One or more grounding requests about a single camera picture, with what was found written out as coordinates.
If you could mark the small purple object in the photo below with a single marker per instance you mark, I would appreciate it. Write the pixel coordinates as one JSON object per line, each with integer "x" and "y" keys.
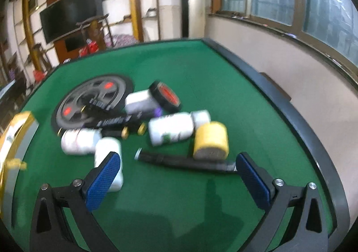
{"x": 158, "y": 112}

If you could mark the small yellow cap piece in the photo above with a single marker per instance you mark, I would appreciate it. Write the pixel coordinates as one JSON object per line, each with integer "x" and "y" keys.
{"x": 142, "y": 128}

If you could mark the black stick with gold tip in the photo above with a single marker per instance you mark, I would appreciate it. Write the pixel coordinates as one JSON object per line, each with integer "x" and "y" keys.
{"x": 114, "y": 131}

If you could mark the black tape roll red core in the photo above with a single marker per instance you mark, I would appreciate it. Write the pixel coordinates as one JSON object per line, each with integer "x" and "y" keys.
{"x": 165, "y": 95}

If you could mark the black flat television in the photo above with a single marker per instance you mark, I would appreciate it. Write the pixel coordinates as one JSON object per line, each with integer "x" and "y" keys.
{"x": 70, "y": 14}

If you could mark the black printed bar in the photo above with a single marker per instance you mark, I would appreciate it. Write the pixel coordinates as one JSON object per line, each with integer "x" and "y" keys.
{"x": 114, "y": 121}

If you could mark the white bottle with printed label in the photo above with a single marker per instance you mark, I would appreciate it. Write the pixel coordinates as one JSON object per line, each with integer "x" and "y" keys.
{"x": 170, "y": 127}

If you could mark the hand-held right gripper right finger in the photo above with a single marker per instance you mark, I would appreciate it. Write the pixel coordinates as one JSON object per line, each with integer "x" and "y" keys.
{"x": 253, "y": 182}

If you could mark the black pen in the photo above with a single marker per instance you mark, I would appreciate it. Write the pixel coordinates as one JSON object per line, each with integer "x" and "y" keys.
{"x": 179, "y": 161}

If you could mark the small white bottle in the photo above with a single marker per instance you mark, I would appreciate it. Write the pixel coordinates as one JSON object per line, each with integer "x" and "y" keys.
{"x": 138, "y": 102}
{"x": 107, "y": 147}
{"x": 78, "y": 141}

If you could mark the yellow round jar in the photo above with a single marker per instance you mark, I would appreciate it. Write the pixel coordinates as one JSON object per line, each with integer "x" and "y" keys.
{"x": 209, "y": 137}

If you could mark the white standing air conditioner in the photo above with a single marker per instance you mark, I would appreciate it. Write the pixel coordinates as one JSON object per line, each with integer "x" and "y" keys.
{"x": 195, "y": 2}

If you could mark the brown wooden side chair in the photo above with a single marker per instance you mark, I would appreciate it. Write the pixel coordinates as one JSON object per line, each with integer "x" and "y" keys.
{"x": 42, "y": 57}

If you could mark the brown wooden stool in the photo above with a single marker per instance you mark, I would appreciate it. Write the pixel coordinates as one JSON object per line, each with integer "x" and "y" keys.
{"x": 275, "y": 86}

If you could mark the floral cloth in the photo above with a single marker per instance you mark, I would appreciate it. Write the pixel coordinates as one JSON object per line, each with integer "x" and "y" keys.
{"x": 121, "y": 40}

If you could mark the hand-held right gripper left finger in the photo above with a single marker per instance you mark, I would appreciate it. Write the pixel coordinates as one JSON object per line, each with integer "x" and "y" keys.
{"x": 103, "y": 182}

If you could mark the dark wooden chair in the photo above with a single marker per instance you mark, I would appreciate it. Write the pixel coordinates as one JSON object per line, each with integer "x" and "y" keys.
{"x": 95, "y": 30}

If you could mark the red bag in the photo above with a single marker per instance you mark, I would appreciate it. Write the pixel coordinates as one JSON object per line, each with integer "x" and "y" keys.
{"x": 89, "y": 48}

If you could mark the gold rimmed grey tray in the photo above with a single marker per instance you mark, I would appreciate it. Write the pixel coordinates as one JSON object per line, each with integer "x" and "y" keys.
{"x": 16, "y": 140}

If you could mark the white wall shelf unit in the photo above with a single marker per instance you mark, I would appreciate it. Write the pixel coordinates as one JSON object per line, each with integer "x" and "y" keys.
{"x": 120, "y": 2}

